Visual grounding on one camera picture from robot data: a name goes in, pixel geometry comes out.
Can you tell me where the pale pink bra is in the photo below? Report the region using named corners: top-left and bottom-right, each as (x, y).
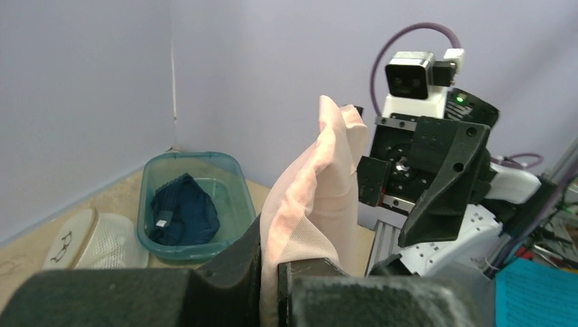
top-left (259, 95), bottom-right (369, 326)

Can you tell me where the dark blue garment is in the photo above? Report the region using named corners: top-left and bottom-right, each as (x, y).
top-left (149, 174), bottom-right (220, 247)

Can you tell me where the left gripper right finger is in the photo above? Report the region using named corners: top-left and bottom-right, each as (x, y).
top-left (278, 258), bottom-right (479, 326)

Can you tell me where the teal plastic bin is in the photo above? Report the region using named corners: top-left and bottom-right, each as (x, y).
top-left (137, 152), bottom-right (256, 262)

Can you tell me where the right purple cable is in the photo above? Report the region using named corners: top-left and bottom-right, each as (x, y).
top-left (370, 22), bottom-right (545, 170)

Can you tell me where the blue paper sheet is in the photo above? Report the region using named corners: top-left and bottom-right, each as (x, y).
top-left (495, 259), bottom-right (577, 327)

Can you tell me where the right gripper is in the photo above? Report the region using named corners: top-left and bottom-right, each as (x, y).
top-left (343, 104), bottom-right (491, 247)

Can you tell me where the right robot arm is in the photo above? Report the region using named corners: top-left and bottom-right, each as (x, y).
top-left (358, 87), bottom-right (554, 277)

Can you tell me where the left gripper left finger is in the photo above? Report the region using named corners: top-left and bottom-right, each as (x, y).
top-left (1, 222), bottom-right (261, 326)

